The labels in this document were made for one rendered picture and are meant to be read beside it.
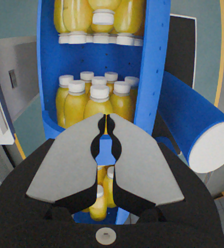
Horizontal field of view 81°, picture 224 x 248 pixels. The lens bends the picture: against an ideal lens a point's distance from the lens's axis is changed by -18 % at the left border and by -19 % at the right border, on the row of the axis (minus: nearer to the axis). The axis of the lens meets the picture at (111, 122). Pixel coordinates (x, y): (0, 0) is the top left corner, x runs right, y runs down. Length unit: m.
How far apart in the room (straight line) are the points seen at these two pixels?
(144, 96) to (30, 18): 1.49
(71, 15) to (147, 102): 0.22
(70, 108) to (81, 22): 0.19
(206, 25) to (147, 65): 1.54
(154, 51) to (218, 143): 0.53
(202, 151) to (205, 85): 1.24
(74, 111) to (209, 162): 0.61
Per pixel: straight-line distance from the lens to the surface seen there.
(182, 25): 1.46
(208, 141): 0.67
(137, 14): 0.34
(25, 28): 1.67
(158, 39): 0.28
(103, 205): 0.57
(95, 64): 0.51
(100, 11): 0.30
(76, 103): 0.36
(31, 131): 1.97
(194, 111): 0.73
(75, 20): 0.33
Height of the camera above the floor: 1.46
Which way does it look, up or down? 60 degrees down
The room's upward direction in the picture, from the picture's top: 177 degrees clockwise
